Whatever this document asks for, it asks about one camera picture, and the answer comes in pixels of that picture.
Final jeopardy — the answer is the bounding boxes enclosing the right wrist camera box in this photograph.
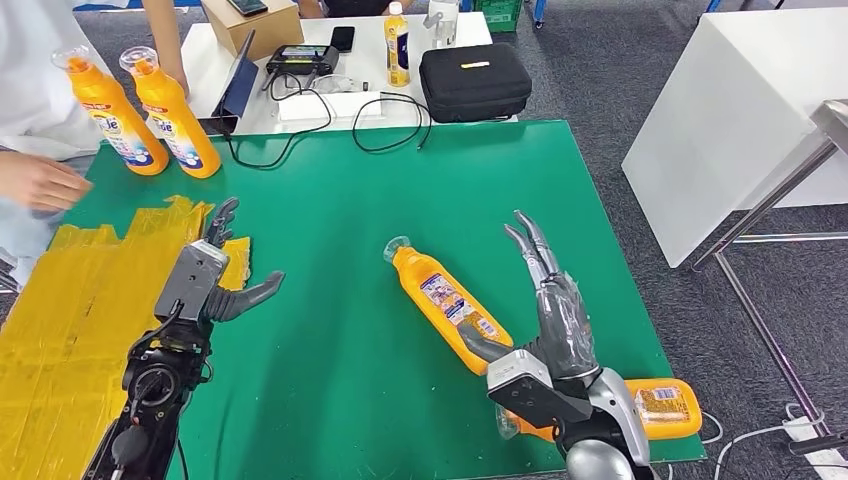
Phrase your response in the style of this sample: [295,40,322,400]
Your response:
[486,349,594,430]

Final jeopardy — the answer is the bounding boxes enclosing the person's left hand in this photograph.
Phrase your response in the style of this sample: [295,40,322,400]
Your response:
[168,66,192,101]

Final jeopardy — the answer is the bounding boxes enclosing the person's right hand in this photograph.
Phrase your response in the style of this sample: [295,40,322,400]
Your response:
[0,150,94,213]

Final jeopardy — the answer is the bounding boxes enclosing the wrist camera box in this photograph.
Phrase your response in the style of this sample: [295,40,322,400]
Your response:
[486,349,594,430]
[154,240,230,324]

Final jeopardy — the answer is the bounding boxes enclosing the person's hand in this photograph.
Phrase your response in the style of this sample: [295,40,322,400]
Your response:
[168,66,192,101]
[0,150,94,213]

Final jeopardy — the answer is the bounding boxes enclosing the dark blue tablet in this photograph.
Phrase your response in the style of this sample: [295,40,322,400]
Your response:
[210,28,260,136]

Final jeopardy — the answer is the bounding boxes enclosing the steel table frame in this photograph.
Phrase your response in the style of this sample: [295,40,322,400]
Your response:
[688,99,848,440]

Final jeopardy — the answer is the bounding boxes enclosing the cardboard box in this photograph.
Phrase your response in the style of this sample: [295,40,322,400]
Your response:
[200,0,305,63]

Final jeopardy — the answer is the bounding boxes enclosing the yellow tape patch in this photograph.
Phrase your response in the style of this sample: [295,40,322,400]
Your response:
[0,195,253,480]

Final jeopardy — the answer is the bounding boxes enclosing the green plastic crate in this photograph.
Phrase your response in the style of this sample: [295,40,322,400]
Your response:
[471,0,523,33]

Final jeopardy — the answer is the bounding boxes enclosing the large black phone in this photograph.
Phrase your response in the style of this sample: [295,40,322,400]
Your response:
[201,116,240,137]

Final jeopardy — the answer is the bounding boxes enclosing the clear glasses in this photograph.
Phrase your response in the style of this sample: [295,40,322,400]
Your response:
[304,74,366,95]

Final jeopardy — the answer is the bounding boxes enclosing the seated person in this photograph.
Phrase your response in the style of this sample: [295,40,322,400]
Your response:
[323,0,393,19]

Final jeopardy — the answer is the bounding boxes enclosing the blue metal bar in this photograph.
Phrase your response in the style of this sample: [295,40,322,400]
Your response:
[72,0,203,11]

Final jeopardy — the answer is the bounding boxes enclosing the white power strip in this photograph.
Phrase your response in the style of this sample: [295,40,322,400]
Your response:
[781,415,848,480]

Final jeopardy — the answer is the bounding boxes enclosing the short white floor cable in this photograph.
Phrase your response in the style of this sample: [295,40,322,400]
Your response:
[698,410,723,446]

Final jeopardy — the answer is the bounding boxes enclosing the clear water tumbler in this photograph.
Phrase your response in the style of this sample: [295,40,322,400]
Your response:
[423,0,460,50]

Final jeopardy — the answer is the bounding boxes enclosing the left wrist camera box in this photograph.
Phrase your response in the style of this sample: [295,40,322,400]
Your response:
[154,240,230,324]

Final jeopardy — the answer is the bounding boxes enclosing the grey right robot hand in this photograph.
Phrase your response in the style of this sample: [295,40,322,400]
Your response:
[457,210,601,382]

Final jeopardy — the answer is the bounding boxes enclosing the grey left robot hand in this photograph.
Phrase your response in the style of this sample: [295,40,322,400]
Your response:
[201,197,286,324]

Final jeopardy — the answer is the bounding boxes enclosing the yellow drink bottle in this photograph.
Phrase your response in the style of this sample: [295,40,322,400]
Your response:
[384,1,411,88]

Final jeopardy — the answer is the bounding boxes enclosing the white desk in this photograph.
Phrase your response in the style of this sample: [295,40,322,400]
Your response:
[178,11,519,138]

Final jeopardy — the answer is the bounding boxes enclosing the long black cable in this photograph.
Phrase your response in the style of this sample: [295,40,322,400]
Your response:
[222,71,333,171]

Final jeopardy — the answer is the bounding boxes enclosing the looped black cable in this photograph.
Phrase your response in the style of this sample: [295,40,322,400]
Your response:
[351,91,433,154]

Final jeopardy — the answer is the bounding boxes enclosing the orange detergent bottle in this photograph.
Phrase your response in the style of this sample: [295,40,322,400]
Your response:
[495,377,704,443]
[119,46,223,180]
[51,44,170,177]
[382,235,515,377]

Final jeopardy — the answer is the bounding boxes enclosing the black zip case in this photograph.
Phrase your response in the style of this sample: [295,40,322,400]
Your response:
[419,42,533,125]

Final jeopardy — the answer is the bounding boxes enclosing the white cabinet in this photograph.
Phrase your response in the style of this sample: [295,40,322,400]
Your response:
[621,7,848,270]

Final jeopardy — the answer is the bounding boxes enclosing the black controller with screen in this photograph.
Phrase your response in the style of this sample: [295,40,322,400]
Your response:
[266,44,340,76]

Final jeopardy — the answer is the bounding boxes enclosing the long white floor cable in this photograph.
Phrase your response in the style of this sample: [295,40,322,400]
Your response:
[712,402,826,480]

